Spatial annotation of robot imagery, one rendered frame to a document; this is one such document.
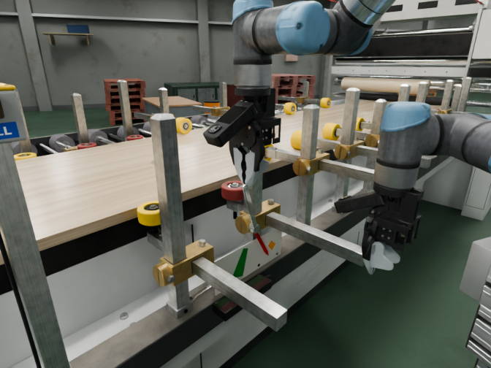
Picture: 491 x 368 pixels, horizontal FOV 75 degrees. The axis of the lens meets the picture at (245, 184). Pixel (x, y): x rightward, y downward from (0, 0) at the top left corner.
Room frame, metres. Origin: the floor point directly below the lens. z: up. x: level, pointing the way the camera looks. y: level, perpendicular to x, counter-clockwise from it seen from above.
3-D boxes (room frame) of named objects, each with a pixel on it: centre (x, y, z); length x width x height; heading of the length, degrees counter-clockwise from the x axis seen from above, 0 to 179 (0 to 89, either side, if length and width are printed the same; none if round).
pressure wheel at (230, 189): (0.89, 0.03, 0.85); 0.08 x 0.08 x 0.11
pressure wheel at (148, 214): (0.73, 0.23, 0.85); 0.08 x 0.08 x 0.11
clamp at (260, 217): (0.80, -0.03, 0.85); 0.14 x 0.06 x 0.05; 136
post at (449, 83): (2.03, -1.24, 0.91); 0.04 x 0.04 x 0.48; 46
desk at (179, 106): (5.31, 1.22, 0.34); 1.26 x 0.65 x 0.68; 27
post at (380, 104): (1.32, -0.54, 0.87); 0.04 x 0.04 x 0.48; 46
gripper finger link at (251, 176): (0.66, -0.03, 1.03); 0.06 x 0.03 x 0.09; 135
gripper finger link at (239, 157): (0.68, -0.01, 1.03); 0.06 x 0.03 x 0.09; 135
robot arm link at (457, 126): (0.56, -0.39, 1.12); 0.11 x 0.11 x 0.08; 0
